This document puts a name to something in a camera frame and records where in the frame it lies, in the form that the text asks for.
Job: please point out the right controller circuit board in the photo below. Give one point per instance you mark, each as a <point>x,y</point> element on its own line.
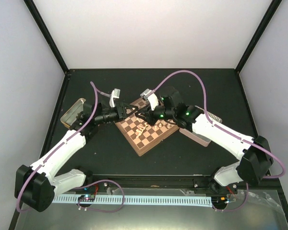
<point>223,199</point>

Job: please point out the controller circuit board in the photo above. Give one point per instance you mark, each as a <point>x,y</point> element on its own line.
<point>86,198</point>
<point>223,199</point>

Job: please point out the black frame post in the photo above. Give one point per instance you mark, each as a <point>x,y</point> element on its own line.
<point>31,6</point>
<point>271,10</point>

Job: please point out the pink patterned plastic basket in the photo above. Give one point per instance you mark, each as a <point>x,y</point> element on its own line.
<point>204,141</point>

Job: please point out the black frame post right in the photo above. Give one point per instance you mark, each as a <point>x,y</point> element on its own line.
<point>271,10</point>

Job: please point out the left controller circuit board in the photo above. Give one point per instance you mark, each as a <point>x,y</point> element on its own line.
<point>86,198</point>

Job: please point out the yellow bear tin box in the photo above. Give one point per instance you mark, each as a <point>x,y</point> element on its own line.
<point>71,115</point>

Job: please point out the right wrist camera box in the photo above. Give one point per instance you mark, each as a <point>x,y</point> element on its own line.
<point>150,97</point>

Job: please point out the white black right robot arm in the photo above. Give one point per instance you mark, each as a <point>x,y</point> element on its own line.
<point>253,161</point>

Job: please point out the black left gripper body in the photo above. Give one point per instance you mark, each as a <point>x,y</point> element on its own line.
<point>114,116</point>

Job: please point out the white slotted cable duct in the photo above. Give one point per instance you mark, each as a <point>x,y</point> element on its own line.
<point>196,201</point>

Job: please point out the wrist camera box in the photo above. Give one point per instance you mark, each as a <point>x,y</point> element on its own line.
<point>150,97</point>
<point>115,94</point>

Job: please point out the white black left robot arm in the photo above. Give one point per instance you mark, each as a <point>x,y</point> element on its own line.
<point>38,184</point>

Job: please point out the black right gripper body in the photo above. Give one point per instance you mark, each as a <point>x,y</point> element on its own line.
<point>169,114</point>

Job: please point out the black frame post left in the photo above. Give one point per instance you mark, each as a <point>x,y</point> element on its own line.
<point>31,6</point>

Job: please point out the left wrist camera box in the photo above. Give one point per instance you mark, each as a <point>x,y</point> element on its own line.
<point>115,94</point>

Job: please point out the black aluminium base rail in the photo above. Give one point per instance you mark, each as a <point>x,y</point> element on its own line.
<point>200,183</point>

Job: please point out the light wooden knight piece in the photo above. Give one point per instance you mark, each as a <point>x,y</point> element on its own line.
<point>139,132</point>

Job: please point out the wooden chess board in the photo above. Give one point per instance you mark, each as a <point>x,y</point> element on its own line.
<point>151,137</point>

